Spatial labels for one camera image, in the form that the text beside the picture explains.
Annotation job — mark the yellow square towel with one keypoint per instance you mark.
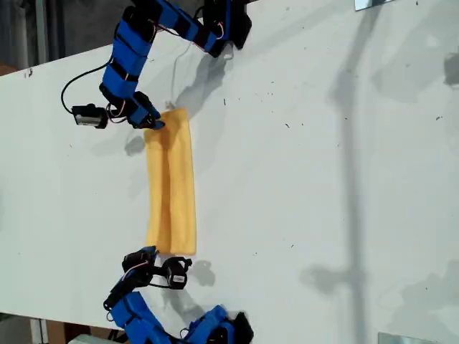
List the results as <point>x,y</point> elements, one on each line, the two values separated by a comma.
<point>172,186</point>

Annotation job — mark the white box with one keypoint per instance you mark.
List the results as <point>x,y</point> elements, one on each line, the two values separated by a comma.
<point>87,339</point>

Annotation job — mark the brown cardboard box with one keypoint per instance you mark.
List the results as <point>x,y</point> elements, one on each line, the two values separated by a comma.
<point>7,70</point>

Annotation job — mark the camera black stalk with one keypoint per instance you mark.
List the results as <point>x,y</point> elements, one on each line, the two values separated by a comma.
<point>159,270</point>
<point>112,112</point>

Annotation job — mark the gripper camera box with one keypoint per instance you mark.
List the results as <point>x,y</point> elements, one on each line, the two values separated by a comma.
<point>89,117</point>
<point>176,272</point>

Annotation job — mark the grey metal post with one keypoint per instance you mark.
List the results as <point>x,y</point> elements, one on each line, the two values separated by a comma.
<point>41,32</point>

